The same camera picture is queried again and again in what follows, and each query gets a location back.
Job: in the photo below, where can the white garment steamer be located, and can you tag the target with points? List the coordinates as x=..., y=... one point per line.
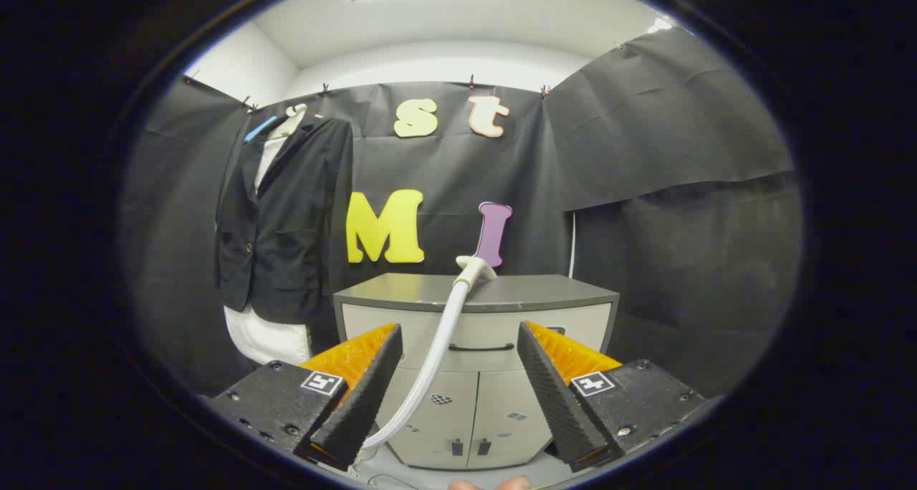
x=440, y=339

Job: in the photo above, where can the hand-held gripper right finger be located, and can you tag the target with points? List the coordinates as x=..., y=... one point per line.
x=555, y=397

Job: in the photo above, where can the black backdrop cloth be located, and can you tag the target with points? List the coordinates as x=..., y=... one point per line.
x=645, y=153

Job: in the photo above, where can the white shirt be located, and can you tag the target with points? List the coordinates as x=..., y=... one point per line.
x=265, y=339

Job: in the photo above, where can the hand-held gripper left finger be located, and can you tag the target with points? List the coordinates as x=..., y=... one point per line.
x=362, y=397

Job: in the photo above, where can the white clothes hanger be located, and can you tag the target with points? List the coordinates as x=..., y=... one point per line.
x=295, y=114

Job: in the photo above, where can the black suit jacket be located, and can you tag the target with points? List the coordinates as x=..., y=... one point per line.
x=294, y=232

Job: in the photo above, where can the grey cabinet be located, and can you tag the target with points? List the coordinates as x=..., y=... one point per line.
x=494, y=411

